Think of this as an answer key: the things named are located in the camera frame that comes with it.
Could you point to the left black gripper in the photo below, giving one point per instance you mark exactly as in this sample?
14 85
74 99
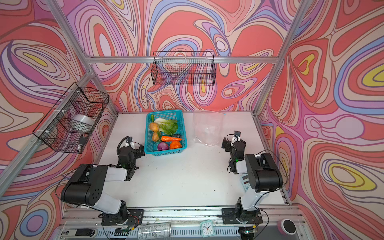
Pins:
139 150

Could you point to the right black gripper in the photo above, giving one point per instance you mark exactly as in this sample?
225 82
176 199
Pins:
227 144

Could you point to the teal plastic basket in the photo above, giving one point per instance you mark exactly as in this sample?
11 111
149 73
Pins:
151 147

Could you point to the clear zip top bag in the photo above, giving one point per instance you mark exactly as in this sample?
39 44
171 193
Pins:
208 127

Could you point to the brown potato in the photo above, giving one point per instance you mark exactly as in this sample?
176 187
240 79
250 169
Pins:
154 127

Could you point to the orange carrot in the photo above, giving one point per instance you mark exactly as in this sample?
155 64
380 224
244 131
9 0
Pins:
170 139

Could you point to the green lettuce leaf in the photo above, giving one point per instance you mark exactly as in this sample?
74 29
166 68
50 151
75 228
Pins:
168 127

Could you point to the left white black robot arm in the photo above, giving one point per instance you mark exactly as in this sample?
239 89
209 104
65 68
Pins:
86 186

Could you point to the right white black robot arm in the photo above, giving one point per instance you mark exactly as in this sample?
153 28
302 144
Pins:
262 176

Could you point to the small brown kiwi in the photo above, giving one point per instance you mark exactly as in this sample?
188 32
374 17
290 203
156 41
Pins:
156 137

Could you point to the purple red onion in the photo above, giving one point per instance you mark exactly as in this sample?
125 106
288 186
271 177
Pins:
162 146

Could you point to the teal calculator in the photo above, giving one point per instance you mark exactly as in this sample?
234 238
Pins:
245 182

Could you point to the silver drink can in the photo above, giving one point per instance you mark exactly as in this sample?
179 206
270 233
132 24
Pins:
154 231

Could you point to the small teal alarm clock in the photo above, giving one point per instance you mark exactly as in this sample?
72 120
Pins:
207 229

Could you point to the black power strip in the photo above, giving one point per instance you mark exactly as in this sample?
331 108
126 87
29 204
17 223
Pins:
78 233

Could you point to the left black wire basket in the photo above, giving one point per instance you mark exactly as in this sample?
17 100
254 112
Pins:
80 110

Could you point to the black wire basket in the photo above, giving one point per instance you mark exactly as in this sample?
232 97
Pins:
80 110
184 68

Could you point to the back black wire basket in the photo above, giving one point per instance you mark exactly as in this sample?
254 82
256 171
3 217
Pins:
184 68

